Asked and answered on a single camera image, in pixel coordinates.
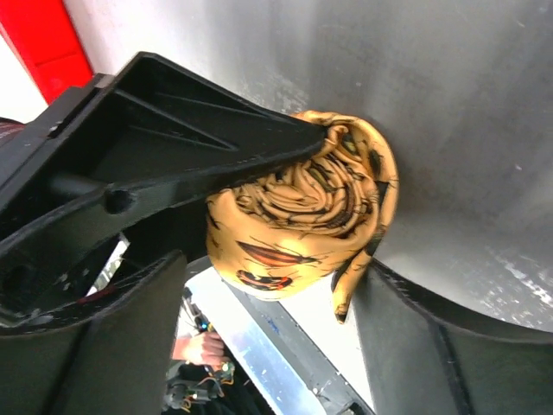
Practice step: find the red plastic bin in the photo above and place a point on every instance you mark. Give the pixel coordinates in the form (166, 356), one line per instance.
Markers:
(43, 38)

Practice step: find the operator hand in background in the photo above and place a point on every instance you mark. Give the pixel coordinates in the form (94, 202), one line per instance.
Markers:
(203, 349)

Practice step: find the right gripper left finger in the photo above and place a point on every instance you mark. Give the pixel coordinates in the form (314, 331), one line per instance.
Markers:
(104, 354)

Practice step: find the aluminium frame rail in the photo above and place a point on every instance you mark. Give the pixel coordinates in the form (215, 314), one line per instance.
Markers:
(299, 358)

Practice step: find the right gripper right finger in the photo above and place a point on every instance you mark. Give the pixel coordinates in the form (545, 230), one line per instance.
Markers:
(425, 354)

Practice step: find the yellow insect print tie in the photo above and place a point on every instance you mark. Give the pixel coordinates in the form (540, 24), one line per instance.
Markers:
(277, 236)

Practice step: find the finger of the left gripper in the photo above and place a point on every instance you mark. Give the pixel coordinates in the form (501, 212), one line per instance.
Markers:
(109, 154)

